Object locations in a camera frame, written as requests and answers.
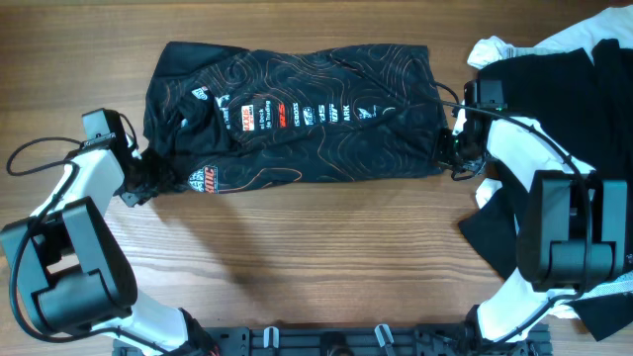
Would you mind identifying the black orange printed cycling jersey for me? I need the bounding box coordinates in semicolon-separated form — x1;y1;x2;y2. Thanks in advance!
143;42;446;194

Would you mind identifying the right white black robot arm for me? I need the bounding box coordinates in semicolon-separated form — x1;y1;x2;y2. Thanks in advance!
437;105;632;348

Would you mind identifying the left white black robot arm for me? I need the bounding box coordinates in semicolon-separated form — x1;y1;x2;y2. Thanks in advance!
1;133;217;355

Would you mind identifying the white garment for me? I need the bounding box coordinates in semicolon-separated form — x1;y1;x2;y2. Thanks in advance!
458;5;632;339

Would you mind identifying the black garment pile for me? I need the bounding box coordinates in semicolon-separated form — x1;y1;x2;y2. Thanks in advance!
459;39;632;343

